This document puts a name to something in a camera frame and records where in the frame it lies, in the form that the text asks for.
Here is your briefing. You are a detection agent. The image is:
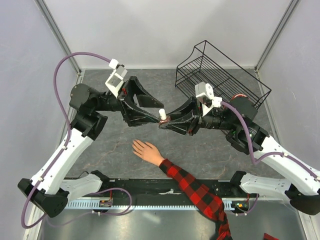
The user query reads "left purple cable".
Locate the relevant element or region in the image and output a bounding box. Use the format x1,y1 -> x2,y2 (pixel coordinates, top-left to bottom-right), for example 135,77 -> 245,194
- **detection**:
21,51 -> 112,229

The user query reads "white slotted cable duct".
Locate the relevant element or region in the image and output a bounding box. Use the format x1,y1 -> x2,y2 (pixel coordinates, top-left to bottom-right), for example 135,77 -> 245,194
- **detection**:
65,196 -> 246,211

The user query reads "glitter red nail polish bottle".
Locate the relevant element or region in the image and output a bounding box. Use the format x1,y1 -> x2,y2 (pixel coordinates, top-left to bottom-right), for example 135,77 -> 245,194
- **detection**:
159,115 -> 171,125

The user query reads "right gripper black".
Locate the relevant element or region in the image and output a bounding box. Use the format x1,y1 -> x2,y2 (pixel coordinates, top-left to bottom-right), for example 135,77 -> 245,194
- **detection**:
159,95 -> 237,136

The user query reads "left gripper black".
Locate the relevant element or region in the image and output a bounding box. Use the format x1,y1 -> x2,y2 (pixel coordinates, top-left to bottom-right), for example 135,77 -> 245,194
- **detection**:
93,76 -> 165,127

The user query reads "red mug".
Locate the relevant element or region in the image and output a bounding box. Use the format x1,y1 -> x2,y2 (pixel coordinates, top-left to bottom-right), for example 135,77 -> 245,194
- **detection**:
231,93 -> 250,101

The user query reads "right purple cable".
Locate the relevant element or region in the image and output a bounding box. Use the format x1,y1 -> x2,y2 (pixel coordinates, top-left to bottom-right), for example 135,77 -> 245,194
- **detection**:
221,101 -> 320,180

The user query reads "purple cable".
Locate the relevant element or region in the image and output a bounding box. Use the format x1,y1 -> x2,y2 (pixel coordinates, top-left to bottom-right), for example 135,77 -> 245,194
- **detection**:
21,51 -> 112,229
221,101 -> 320,180

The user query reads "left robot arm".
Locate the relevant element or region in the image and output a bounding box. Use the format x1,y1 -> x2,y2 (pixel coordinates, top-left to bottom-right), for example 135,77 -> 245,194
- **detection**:
18,76 -> 164,218

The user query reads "red plaid sleeve forearm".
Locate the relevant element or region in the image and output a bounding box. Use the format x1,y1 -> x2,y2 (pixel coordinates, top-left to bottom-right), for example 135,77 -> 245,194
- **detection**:
159,159 -> 232,240

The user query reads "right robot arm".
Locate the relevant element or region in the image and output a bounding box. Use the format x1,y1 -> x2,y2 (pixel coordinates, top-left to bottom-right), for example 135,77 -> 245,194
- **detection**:
159,96 -> 320,216

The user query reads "black wire rack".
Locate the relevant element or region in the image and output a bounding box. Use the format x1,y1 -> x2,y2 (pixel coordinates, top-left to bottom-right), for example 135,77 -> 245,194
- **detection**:
175,40 -> 272,109

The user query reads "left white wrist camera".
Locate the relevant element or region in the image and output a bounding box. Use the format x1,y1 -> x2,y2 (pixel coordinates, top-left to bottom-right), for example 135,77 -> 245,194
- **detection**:
105,65 -> 128,98

